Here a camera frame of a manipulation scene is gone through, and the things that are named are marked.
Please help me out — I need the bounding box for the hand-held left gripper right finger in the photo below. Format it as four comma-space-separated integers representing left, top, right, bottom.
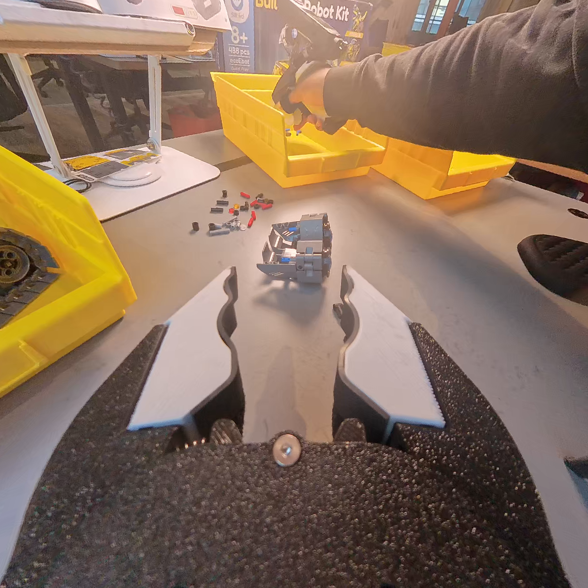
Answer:
332, 266, 446, 444

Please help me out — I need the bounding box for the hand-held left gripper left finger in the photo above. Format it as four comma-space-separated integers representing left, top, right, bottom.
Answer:
126, 266, 245, 448

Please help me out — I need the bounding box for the grey toy brick wing assembly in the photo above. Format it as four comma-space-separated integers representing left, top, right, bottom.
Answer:
257, 243, 332, 284

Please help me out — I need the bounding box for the yellow open-front storage bin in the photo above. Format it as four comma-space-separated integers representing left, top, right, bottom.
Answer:
210, 71, 387, 189

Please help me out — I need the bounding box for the grey toy brick engine assembly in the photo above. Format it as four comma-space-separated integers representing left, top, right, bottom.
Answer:
271, 212, 332, 252

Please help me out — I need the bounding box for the yellow ribbed storage bin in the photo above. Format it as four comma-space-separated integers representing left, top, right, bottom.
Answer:
345, 119, 517, 200

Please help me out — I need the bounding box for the person's right forearm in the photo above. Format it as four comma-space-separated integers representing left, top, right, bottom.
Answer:
322, 0, 588, 174

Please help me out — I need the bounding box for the grey desk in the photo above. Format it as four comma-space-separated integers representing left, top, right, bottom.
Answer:
0, 129, 588, 588

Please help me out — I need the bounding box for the person's right hand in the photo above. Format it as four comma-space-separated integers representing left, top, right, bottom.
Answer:
288, 67, 332, 132

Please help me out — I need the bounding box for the blue robot kit box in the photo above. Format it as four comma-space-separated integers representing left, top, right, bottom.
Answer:
216, 0, 384, 74

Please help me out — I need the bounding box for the red storage crate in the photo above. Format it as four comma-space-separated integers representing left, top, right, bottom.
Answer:
168, 103, 221, 138

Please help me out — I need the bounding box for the pile of small brick parts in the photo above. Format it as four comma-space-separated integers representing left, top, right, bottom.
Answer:
191, 188, 275, 237

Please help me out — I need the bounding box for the open instruction booklet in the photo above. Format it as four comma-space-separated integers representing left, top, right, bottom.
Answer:
28, 0, 232, 33

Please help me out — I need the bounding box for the white rounded flat plate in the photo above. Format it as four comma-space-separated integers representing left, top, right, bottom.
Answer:
39, 146, 221, 222

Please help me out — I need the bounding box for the yellow storage bin with ledge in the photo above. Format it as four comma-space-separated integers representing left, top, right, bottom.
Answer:
0, 146, 138, 398

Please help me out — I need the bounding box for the white round disc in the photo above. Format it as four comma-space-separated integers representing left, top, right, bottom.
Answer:
103, 165, 162, 187

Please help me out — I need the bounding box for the blue-grey fabric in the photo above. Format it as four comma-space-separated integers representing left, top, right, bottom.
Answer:
564, 457, 588, 488

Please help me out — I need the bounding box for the white wooden book stand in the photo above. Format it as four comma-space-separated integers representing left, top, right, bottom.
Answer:
0, 11, 217, 182

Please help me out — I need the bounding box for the yellow black sticker sheet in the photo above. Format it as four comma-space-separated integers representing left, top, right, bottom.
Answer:
64, 148, 161, 180

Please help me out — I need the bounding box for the black office chair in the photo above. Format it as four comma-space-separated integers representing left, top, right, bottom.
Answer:
0, 55, 29, 135

